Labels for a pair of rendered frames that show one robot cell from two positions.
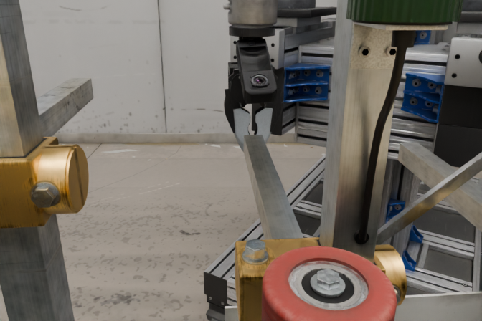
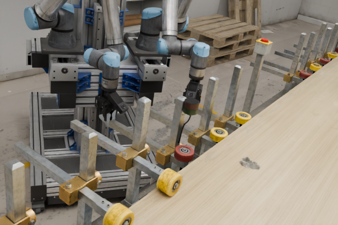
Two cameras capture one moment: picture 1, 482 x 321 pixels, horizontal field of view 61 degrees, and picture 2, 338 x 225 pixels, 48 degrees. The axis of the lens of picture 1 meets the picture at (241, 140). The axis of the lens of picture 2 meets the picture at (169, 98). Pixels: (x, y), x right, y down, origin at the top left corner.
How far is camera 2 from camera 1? 134 cm
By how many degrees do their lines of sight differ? 48
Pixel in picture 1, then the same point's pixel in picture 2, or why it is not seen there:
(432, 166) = (161, 116)
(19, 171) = (146, 150)
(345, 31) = (178, 111)
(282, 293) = (182, 153)
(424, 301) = not seen: hidden behind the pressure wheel
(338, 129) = (176, 125)
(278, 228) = (156, 145)
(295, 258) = (177, 148)
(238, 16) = (110, 86)
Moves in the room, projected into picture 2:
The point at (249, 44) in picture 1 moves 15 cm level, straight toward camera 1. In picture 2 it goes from (112, 93) to (135, 106)
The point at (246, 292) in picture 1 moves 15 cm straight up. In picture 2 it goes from (166, 158) to (171, 127)
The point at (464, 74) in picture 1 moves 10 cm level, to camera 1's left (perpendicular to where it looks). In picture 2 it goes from (149, 77) to (136, 81)
